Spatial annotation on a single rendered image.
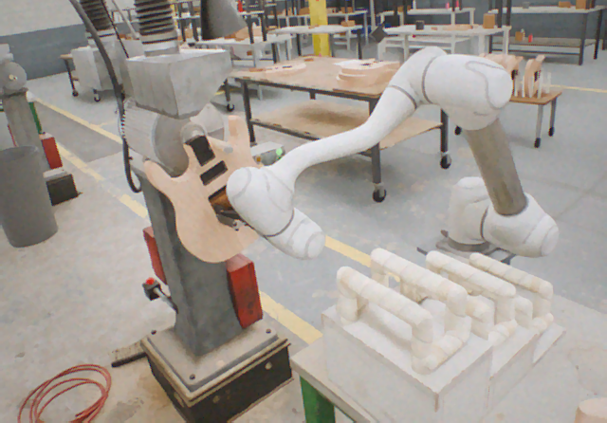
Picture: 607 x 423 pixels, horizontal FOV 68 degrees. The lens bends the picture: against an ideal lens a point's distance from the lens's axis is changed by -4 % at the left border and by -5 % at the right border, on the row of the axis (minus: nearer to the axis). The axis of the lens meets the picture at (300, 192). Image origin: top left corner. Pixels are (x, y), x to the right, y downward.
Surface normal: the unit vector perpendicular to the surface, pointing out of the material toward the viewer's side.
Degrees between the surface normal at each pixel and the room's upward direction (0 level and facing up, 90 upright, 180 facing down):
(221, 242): 88
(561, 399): 0
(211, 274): 90
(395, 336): 0
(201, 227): 88
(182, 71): 90
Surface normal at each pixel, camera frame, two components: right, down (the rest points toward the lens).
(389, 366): -0.79, 0.33
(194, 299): 0.63, 0.25
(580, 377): -0.11, -0.91
